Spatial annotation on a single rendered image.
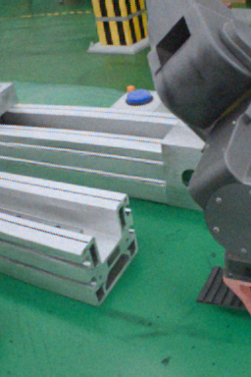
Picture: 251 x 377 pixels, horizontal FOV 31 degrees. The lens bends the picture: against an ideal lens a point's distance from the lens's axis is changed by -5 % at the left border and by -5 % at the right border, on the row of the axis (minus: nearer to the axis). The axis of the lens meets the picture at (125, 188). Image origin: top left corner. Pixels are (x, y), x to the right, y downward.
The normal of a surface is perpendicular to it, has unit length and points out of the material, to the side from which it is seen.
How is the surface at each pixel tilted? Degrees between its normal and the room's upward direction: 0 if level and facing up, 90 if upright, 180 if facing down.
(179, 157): 90
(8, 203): 90
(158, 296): 0
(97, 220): 90
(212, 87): 98
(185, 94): 85
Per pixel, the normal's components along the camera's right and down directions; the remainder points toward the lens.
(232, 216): -0.46, 0.57
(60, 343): -0.15, -0.81
